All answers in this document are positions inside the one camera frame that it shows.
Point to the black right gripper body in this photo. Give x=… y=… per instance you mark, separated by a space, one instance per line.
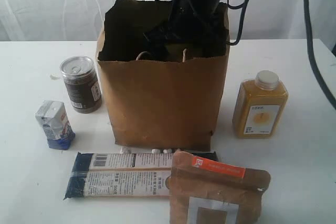
x=197 y=25

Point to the dark grain can silver lid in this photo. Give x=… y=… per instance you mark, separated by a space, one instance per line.
x=81 y=81

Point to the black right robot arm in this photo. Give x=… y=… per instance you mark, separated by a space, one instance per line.
x=198 y=23

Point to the brown paper bag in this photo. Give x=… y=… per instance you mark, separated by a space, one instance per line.
x=157 y=104

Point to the yellow millet bottle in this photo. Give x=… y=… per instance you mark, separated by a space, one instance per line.
x=260 y=103

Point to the black rice vacuum pack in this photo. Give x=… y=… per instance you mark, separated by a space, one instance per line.
x=120 y=175

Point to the white backdrop curtain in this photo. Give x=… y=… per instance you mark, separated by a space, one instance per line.
x=29 y=20

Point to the white blue milk carton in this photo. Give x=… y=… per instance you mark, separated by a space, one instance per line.
x=52 y=118

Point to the brown kraft stand-up pouch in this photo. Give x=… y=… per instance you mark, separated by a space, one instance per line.
x=207 y=191

